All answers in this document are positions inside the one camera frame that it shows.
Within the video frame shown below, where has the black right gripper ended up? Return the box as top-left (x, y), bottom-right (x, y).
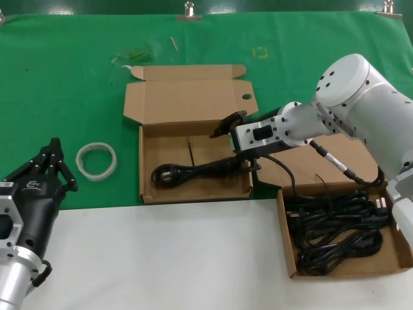
top-left (211, 110), bottom-right (291, 172)

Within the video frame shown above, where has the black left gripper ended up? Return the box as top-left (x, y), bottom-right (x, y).
top-left (0, 137), bottom-right (78, 259)

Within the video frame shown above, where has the black power cord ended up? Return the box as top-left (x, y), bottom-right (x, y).
top-left (285, 193), bottom-right (375, 233)
top-left (150, 157), bottom-right (251, 191)
top-left (299, 190), bottom-right (393, 240)
top-left (296, 229), bottom-right (385, 277)

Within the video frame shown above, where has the open cardboard box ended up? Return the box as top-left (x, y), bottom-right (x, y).
top-left (122, 63), bottom-right (259, 205)
top-left (253, 132), bottom-right (409, 280)

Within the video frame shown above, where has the clear tape roll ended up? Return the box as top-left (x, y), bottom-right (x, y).
top-left (76, 141), bottom-right (117, 182)

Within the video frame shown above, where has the green table cloth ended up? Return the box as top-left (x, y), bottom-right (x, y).
top-left (0, 11), bottom-right (413, 212)

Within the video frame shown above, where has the clear plastic wrapper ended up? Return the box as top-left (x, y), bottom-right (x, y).
top-left (109, 45), bottom-right (157, 70)

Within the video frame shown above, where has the silver binder clip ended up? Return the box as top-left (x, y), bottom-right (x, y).
top-left (376, 0), bottom-right (403, 20)
top-left (176, 1), bottom-right (203, 23)

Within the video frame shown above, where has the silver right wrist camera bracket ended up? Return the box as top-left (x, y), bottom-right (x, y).
top-left (234, 116), bottom-right (283, 153)

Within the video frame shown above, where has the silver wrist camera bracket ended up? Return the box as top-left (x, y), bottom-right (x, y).
top-left (0, 193), bottom-right (25, 256)
top-left (234, 116), bottom-right (283, 153)

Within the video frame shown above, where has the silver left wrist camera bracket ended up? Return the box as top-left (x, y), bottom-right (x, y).
top-left (0, 193), bottom-right (25, 256)

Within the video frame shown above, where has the black cable with silver connector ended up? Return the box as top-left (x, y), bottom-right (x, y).
top-left (263, 138), bottom-right (387, 194)

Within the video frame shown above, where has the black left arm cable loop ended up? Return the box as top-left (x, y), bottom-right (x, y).
top-left (30, 260), bottom-right (52, 288)

